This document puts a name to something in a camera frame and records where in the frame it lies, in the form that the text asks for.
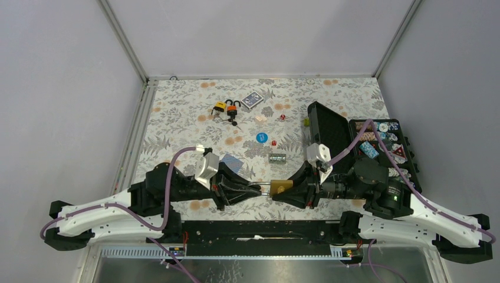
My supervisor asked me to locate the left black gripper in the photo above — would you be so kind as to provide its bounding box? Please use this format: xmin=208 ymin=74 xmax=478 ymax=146
xmin=170 ymin=164 xmax=264 ymax=212

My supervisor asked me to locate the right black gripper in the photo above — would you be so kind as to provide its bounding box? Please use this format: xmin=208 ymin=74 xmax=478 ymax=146
xmin=271 ymin=159 xmax=366 ymax=208

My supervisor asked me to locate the brass padlock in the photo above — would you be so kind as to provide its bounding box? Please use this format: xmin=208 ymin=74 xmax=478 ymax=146
xmin=248 ymin=180 xmax=294 ymax=196

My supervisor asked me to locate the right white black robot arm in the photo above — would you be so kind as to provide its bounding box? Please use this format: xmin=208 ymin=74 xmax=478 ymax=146
xmin=270 ymin=158 xmax=493 ymax=264

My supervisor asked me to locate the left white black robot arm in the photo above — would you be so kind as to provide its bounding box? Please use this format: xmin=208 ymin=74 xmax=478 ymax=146
xmin=41 ymin=163 xmax=262 ymax=251

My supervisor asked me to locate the orange padlock with key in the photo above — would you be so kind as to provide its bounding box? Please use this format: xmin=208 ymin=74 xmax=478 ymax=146
xmin=225 ymin=99 xmax=241 ymax=126

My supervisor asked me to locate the blue playing card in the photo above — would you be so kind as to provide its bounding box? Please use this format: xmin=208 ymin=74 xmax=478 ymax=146
xmin=219 ymin=153 xmax=244 ymax=174

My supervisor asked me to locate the patterned poker chip roll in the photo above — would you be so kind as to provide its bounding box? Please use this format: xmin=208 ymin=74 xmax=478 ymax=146
xmin=268 ymin=153 xmax=287 ymax=164

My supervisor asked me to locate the blue round poker chip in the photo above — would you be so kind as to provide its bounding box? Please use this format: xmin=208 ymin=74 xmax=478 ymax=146
xmin=256 ymin=132 xmax=268 ymax=143

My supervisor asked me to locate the floral tablecloth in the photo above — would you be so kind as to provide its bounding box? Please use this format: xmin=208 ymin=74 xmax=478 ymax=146
xmin=133 ymin=77 xmax=423 ymax=222

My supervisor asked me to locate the black poker chip case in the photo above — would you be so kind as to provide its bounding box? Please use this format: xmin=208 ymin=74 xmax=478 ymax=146
xmin=307 ymin=101 xmax=422 ymax=192

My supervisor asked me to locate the translucent small cube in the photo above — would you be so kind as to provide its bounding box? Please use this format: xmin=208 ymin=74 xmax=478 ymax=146
xmin=255 ymin=116 xmax=267 ymax=124

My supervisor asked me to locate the yellow padlock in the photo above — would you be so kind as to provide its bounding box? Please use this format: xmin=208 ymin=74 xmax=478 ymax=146
xmin=210 ymin=101 xmax=226 ymax=116

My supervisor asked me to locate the blue playing card deck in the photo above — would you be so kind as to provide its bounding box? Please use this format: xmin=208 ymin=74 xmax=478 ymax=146
xmin=241 ymin=91 xmax=264 ymax=110

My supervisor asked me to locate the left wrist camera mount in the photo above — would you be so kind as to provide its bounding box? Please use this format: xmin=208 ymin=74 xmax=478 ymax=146
xmin=194 ymin=144 xmax=219 ymax=190

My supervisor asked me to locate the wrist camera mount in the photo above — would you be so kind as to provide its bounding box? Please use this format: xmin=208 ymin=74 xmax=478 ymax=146
xmin=194 ymin=144 xmax=219 ymax=190
xmin=306 ymin=143 xmax=333 ymax=185

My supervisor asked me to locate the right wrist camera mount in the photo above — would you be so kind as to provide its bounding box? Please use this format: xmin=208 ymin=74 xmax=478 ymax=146
xmin=306 ymin=143 xmax=333 ymax=185

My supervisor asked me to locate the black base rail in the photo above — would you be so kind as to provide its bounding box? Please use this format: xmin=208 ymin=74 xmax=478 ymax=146
xmin=146 ymin=218 xmax=378 ymax=257

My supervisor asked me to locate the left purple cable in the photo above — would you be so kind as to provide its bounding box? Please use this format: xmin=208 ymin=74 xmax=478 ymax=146
xmin=40 ymin=146 xmax=206 ymax=241

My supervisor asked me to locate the purple cable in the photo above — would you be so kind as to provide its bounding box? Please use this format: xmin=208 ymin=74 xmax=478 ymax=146
xmin=326 ymin=119 xmax=497 ymax=245
xmin=40 ymin=146 xmax=206 ymax=241

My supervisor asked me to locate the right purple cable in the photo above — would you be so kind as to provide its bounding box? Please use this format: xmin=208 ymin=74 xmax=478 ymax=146
xmin=326 ymin=119 xmax=497 ymax=245

